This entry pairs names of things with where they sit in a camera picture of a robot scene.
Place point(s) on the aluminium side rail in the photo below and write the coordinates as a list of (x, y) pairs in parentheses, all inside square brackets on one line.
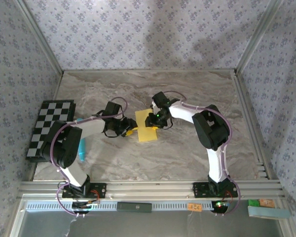
[(246, 103)]

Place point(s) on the orange-brown card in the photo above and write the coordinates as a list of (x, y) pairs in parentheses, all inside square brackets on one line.
[(267, 203)]

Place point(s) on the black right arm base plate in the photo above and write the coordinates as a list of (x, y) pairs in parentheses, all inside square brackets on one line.
[(199, 190)]

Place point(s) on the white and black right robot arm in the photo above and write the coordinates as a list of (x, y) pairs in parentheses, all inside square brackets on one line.
[(212, 128)]

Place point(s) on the light blue tube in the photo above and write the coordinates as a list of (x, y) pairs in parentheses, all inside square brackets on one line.
[(82, 153)]

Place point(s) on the aluminium mounting rail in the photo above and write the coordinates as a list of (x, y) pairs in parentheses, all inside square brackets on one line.
[(150, 188)]

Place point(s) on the dark rectangular device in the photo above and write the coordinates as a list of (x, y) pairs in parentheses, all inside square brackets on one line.
[(134, 207)]

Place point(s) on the aluminium frame post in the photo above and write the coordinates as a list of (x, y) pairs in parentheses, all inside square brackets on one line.
[(258, 37), (40, 37)]

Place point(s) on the black and grey checkerboard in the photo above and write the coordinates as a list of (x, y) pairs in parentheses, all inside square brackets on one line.
[(51, 111)]

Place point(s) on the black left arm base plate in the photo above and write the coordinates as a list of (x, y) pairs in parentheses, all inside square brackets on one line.
[(101, 190)]

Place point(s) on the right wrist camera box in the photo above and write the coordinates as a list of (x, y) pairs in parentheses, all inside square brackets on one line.
[(160, 98)]

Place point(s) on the green packet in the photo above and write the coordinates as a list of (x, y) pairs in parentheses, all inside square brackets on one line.
[(253, 203)]

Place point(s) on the blue-grey block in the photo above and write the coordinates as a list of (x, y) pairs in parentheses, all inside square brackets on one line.
[(269, 212)]

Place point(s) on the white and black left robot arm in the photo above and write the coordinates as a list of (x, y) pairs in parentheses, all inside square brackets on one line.
[(64, 145)]

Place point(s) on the grey metal tray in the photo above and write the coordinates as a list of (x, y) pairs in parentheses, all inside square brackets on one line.
[(162, 224)]

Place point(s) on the orange label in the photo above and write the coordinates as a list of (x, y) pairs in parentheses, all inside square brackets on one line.
[(195, 207)]

